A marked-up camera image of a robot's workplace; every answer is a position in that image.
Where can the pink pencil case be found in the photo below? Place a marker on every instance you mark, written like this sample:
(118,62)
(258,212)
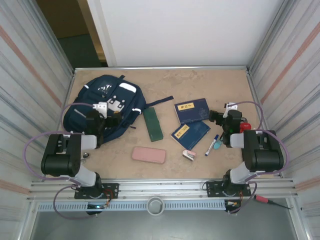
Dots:
(148,155)

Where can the navy blue backpack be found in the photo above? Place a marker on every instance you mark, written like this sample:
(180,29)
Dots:
(87,95)

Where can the aluminium table side rail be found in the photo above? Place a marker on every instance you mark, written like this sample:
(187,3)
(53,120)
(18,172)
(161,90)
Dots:
(69,92)
(254,92)

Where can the red pipe wrench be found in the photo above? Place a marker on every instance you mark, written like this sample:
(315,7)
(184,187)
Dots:
(245,126)

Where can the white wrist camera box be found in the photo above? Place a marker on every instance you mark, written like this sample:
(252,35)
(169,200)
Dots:
(102,107)
(228,111)

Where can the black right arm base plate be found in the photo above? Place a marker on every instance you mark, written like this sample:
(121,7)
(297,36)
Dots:
(212,190)

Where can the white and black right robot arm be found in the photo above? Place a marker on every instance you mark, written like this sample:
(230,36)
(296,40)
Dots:
(265,160)

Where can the grey round pipe fitting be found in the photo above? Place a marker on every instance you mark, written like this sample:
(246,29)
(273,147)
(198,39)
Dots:
(155,212)

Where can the white door frame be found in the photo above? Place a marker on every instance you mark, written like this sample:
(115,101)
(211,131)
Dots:
(100,30)

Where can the dark green pencil case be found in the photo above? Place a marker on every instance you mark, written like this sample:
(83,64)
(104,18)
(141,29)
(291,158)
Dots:
(153,125)

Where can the pink and white stapler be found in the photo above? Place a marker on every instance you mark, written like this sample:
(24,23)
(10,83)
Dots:
(188,155)

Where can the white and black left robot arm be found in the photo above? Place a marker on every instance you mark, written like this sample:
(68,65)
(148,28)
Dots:
(60,160)

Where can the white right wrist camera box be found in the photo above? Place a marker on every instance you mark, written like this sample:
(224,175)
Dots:
(228,111)

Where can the small silver metal piece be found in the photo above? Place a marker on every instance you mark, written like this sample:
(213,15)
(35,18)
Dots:
(86,155)

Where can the teal eraser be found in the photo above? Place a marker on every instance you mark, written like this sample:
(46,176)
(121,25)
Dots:
(218,145)

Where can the small circuit board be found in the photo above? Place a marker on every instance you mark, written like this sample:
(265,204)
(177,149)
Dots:
(232,203)
(96,206)

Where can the blue and white marker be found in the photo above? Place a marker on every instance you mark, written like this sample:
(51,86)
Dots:
(211,146)

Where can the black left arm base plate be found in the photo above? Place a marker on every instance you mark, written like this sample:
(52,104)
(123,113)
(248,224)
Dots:
(112,191)

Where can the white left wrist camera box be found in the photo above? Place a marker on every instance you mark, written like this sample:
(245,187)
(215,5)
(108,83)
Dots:
(102,107)

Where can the long aluminium table edge rail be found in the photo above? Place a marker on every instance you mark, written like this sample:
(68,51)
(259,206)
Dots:
(225,67)

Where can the wide aluminium rail beam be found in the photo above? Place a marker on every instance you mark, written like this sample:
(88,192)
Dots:
(162,187)

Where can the navy book yellow label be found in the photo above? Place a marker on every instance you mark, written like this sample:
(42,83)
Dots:
(190,136)
(192,112)

